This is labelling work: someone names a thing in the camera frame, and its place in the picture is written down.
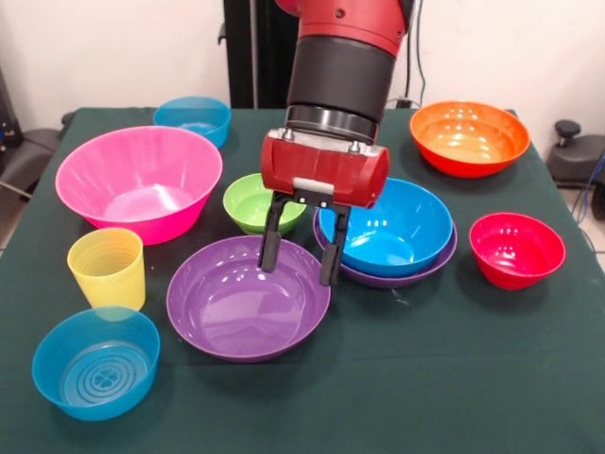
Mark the small pink-red bowl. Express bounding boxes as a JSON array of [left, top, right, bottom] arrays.
[[468, 212, 567, 290]]

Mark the small green bowl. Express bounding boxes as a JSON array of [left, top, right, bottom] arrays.
[[222, 172, 308, 236]]

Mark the translucent yellow cup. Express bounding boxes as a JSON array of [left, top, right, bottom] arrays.
[[66, 226, 147, 323]]

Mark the translucent blue small bowl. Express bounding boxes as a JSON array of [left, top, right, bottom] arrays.
[[152, 96, 233, 150], [31, 306, 162, 423]]

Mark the blue cable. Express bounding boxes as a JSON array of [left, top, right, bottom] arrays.
[[577, 174, 597, 223]]

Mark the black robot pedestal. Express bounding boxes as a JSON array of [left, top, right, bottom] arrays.
[[217, 0, 303, 111]]

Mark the orange bowl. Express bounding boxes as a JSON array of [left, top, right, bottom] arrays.
[[408, 99, 531, 180]]

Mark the dark green table cloth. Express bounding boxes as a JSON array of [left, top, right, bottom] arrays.
[[0, 107, 605, 454]]

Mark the large pink bowl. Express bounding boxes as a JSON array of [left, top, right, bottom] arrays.
[[54, 125, 224, 247]]

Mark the black equipment box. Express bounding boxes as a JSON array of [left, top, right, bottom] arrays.
[[0, 63, 24, 165]]

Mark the purple bowl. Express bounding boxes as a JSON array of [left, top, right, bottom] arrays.
[[165, 235, 332, 364], [312, 202, 458, 289]]

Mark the black grey chair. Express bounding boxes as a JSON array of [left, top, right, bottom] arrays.
[[547, 118, 605, 190], [0, 127, 65, 200]]

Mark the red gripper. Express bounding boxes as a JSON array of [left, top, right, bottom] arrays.
[[258, 127, 391, 288]]

